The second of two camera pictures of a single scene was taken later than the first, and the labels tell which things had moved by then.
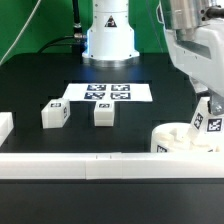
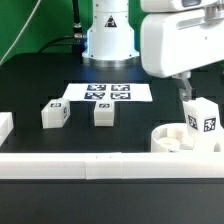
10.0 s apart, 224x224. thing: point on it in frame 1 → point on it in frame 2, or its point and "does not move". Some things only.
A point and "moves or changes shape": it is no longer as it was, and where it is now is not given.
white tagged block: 205,123 moves or changes shape
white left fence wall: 6,126 does not move
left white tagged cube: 55,112 does not move
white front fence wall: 112,165 does not move
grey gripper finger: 216,104 → 185,90
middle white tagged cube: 104,113 does not move
